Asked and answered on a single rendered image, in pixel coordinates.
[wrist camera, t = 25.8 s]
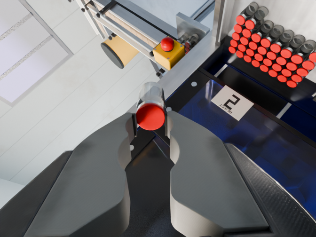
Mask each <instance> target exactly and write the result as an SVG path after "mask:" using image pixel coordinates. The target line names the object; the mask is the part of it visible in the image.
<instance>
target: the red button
mask: <svg viewBox="0 0 316 237"><path fill-rule="evenodd" d="M160 44H161V48H162V49H163V50H164V51H170V50H172V49H173V48H174V40H173V39H172V38H171V37H165V38H163V39H162V40H161V43H160Z"/></svg>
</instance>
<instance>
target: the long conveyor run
mask: <svg viewBox="0 0 316 237"><path fill-rule="evenodd" d="M76 1H77V3H78V4H79V6H80V8H81V11H82V12H83V13H84V14H85V16H86V17H87V19H88V21H89V22H90V24H91V25H92V27H93V29H94V31H95V32H96V34H97V35H98V34H100V35H101V37H102V39H104V38H105V36H104V34H103V33H105V34H106V35H107V36H111V34H112V33H113V32H112V31H111V30H110V29H108V28H107V27H106V26H104V25H103V24H102V23H100V22H99V21H97V20H96V19H95V18H93V16H94V15H95V14H96V13H95V12H94V11H92V10H91V9H89V8H88V7H87V5H88V4H91V5H92V6H94V7H95V8H96V6H95V4H94V2H93V1H92V0H76Z"/></svg>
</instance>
